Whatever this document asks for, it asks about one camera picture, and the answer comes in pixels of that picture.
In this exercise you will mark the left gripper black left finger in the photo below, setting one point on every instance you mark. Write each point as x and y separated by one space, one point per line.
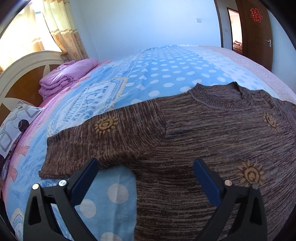
40 222

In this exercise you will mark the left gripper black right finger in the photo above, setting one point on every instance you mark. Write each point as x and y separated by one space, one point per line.
250 219

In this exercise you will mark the brown knit sweater sun motifs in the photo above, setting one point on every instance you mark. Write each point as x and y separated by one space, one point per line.
245 136

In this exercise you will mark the patterned white pillow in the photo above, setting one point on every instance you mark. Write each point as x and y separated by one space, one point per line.
15 124

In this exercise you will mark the pink bed sheet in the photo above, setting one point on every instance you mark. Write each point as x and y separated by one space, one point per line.
281 89

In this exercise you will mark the white wooden headboard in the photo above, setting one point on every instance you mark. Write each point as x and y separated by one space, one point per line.
20 81

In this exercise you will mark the folded purple quilt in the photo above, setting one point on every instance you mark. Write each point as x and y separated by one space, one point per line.
64 75

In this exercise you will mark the brown wooden door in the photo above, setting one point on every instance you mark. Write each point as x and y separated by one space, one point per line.
254 34

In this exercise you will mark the blue polka dot bed blanket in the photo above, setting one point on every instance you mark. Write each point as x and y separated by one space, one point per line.
109 207

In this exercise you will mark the red double happiness decal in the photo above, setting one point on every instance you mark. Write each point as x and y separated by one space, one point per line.
255 15

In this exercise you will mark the beige patterned curtain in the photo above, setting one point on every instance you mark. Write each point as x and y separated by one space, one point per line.
60 22

